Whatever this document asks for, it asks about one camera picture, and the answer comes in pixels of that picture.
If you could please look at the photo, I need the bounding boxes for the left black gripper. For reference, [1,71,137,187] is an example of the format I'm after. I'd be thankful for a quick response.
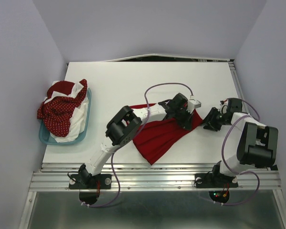
[173,107,194,131]

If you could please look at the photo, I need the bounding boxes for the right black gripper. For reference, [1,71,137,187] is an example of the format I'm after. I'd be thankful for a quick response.
[198,106,229,131]

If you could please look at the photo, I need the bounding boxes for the plain red skirt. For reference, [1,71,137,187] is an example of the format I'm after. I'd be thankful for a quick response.
[133,111,203,165]

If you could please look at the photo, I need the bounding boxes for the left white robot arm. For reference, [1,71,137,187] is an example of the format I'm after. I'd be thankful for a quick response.
[68,93,201,190]

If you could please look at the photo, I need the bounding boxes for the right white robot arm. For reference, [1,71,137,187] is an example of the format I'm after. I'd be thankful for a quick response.
[195,98,278,188]

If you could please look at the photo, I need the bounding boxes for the red polka dot skirt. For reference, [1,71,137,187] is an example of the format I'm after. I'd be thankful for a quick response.
[37,79,88,137]

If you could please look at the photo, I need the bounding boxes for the teal plastic basket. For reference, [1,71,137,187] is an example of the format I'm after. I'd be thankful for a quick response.
[39,88,92,146]

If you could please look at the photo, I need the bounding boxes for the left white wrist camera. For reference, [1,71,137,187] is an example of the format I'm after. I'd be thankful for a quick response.
[187,99,202,113]

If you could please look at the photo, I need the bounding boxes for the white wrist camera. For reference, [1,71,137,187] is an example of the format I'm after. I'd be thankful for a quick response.
[187,99,202,113]
[219,99,228,114]

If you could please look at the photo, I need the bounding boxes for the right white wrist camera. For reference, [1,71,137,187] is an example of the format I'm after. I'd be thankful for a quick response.
[219,99,228,114]

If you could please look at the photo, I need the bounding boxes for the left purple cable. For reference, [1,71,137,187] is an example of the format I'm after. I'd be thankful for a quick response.
[80,83,195,208]

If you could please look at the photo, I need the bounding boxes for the purple cable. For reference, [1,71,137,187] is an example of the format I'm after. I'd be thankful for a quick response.
[80,83,195,208]
[221,97,261,207]

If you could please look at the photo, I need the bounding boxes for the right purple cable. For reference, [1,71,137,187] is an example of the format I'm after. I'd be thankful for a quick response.
[221,97,261,207]

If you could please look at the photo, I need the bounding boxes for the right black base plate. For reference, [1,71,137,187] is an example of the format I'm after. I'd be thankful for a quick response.
[194,173,238,188]

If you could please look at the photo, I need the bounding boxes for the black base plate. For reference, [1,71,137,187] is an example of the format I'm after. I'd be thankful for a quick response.
[68,173,112,190]
[194,173,238,188]

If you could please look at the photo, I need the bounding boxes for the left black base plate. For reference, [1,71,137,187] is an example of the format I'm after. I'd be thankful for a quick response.
[68,173,112,190]

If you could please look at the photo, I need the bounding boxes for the aluminium frame rail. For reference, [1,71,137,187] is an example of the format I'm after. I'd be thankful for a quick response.
[20,62,286,229]

